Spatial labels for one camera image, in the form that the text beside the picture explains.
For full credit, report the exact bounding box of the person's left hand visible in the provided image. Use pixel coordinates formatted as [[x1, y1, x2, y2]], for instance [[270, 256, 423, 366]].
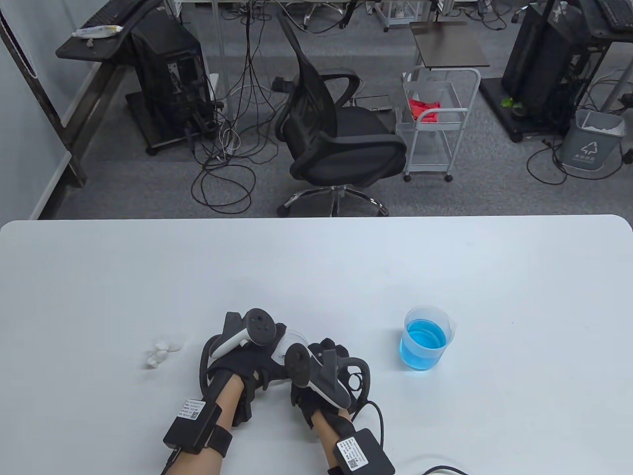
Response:
[[207, 322, 295, 427]]

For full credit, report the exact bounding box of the person's right hand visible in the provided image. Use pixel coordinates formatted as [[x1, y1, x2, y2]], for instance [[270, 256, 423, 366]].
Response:
[[290, 338, 353, 430]]

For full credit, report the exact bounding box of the clear glass culture dish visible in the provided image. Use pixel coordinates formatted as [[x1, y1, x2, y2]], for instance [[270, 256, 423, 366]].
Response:
[[273, 330, 310, 364]]

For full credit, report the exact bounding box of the white cotton ball clump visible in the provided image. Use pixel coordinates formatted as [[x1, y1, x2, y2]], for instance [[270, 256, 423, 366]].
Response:
[[145, 335, 189, 370]]

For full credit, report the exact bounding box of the clear beaker blue dye solution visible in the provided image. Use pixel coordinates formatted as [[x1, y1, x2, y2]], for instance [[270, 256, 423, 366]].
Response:
[[400, 306, 456, 372]]

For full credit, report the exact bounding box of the person's right forearm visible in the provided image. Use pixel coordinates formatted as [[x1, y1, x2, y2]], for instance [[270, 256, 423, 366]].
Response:
[[311, 412, 354, 475]]

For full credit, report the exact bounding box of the black wrist sensor box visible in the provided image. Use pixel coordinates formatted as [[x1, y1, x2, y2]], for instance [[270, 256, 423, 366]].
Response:
[[162, 398, 233, 458], [327, 428, 395, 475]]

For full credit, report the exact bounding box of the black mesh office chair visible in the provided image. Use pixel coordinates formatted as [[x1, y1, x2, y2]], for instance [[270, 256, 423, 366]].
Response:
[[274, 10, 408, 218]]

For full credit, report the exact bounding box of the white rolling cart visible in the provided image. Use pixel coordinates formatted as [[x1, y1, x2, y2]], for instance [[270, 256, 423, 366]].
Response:
[[402, 67, 482, 183]]

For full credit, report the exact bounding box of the black flat device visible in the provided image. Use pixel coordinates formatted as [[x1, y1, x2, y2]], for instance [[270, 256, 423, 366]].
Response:
[[355, 95, 395, 112]]

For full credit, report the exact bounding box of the red cloth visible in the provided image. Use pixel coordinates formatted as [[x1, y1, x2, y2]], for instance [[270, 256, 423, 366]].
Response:
[[408, 99, 442, 123]]

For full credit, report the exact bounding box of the black wheeled platform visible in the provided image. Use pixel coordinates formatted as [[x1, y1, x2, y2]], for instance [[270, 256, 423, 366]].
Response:
[[125, 92, 224, 156], [479, 77, 579, 143]]

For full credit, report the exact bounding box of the black computer tower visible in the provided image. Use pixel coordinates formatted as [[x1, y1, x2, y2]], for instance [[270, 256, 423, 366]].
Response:
[[130, 9, 214, 143], [502, 0, 601, 127]]

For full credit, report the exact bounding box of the dark brown side table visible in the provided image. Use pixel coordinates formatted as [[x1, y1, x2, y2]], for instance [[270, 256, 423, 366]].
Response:
[[409, 21, 490, 70]]

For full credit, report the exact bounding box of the grey trash bin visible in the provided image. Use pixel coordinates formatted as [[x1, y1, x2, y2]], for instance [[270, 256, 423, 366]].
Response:
[[560, 109, 625, 172]]

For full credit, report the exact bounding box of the small white trolley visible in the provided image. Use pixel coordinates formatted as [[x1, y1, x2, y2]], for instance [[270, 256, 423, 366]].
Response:
[[374, 0, 432, 33]]

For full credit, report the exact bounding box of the white crumpled trash paper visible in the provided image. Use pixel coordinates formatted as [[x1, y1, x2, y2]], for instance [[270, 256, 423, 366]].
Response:
[[584, 121, 625, 137]]

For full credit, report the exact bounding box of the black workstation stand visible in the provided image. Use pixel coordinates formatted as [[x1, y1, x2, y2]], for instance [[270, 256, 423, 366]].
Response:
[[56, 0, 166, 189]]

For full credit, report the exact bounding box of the white plastic packet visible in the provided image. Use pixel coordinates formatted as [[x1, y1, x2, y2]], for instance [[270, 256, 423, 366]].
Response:
[[72, 25, 123, 39]]

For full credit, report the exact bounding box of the black keyboard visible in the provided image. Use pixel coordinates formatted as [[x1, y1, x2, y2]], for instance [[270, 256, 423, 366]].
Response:
[[79, 0, 149, 28], [596, 0, 633, 33]]

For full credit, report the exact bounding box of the black metal desk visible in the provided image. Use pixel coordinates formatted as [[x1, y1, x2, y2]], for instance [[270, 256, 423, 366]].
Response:
[[569, 0, 633, 115]]

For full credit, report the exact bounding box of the black controller cable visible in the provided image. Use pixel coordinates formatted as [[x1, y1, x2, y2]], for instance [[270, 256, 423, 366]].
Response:
[[349, 374, 468, 475]]

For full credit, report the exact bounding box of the black looped floor cable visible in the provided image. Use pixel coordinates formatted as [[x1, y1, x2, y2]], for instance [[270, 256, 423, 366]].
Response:
[[526, 141, 625, 186]]

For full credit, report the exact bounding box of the black floor cable bundle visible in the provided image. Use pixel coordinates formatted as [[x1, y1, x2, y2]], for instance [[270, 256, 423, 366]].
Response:
[[185, 0, 297, 216]]

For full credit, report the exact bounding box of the white metal post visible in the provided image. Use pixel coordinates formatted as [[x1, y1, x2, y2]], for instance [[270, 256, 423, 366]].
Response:
[[212, 0, 233, 129]]

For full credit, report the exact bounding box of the black frame pole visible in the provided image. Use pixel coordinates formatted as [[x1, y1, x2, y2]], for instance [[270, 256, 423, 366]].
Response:
[[0, 0, 89, 189]]

